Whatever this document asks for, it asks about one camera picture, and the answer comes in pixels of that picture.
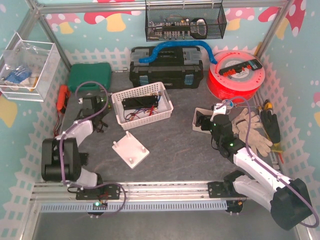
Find white plastic perforated basket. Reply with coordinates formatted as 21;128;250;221
111;82;174;130

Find black battery holder in basket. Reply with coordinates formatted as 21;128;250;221
121;95;159;110

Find yellow black screwdriver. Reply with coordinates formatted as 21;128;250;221
257;99;273;113

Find white work glove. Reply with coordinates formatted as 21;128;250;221
231;108;273;157

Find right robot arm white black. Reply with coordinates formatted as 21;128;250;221
192;102;320;230

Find black wire mesh basket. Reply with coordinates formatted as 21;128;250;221
145;0;227;42

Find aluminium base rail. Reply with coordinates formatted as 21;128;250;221
31;181;253;202

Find blue white glove in box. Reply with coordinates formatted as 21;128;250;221
4;66;32;86

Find red multimeter probe leads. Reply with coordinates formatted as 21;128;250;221
53;111;63;136

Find clear acrylic wall box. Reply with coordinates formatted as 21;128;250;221
0;32;61;102

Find orange multimeter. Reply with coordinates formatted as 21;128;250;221
56;84;71;114

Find white peg base plate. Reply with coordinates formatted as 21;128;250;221
112;131;150;169

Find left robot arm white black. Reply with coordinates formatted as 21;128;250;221
41;98;109;190

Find green plastic tool case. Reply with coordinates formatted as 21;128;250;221
67;62;112;93

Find white small parts box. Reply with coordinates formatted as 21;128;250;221
192;107;213;134

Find grey slotted cable duct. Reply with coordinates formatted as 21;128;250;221
40;200;228;213

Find black toolbox with blue latches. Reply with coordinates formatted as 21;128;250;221
129;46;204;89

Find black bracket on floor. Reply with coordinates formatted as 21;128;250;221
79;152;89;166

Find red filament spool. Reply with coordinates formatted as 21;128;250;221
206;50;266;100

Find blue corrugated hose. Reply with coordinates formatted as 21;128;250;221
138;40;218;65

